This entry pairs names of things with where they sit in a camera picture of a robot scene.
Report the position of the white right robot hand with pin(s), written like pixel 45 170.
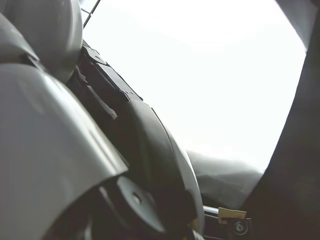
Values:
pixel 50 125

